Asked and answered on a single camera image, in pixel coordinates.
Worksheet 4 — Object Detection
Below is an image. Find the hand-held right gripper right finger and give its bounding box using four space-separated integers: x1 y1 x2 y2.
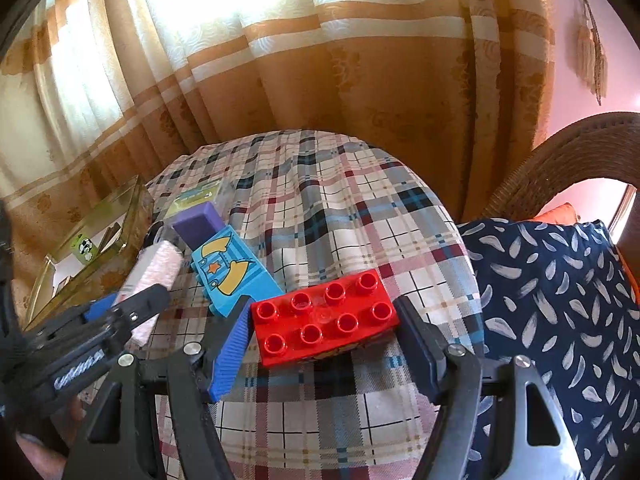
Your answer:
395 297 583 480

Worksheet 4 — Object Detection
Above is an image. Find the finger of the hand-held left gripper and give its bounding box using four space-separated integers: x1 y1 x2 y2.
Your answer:
22 297 120 347
107 284 171 348

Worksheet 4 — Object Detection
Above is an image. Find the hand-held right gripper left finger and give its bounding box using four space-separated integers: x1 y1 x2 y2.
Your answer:
62 300 251 480

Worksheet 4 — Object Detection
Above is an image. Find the white and pink box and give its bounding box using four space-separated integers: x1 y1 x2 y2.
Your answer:
112 241 184 347

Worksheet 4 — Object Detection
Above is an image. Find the gold tin tray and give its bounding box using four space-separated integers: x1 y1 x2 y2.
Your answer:
22 175 157 333

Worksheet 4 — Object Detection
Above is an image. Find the blue toy brick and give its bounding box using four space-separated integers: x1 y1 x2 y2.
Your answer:
191 225 284 317

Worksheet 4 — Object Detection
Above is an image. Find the purple block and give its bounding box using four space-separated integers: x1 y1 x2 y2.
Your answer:
172 202 227 252

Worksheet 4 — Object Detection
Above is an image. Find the red toy brick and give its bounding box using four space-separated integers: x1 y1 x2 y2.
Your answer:
250 268 401 369

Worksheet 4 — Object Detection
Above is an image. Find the clear floss pick box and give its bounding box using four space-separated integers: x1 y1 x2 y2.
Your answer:
167 182 234 222

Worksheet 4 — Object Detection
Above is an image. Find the person's left hand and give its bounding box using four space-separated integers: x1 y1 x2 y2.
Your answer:
15 394 87 476

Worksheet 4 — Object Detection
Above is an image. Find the white paper sheet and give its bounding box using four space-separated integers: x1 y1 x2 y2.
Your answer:
52 224 127 283

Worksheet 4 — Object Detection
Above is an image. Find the dark blue feather-print cushion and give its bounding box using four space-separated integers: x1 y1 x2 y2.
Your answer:
457 217 640 480

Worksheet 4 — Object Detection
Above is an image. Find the plaid tablecloth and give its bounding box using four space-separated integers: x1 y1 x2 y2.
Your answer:
117 130 492 480

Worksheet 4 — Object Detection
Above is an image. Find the brown wicker chair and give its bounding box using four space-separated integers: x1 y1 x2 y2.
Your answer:
482 112 640 243

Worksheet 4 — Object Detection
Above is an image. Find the cream and orange curtain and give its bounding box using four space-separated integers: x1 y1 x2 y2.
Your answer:
0 0 568 223

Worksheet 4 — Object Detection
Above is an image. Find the curtain tieback tassel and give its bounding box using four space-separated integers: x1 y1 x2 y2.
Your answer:
570 0 609 107

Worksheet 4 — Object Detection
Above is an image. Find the window with brown frame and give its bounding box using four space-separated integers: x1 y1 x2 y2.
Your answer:
607 182 640 246

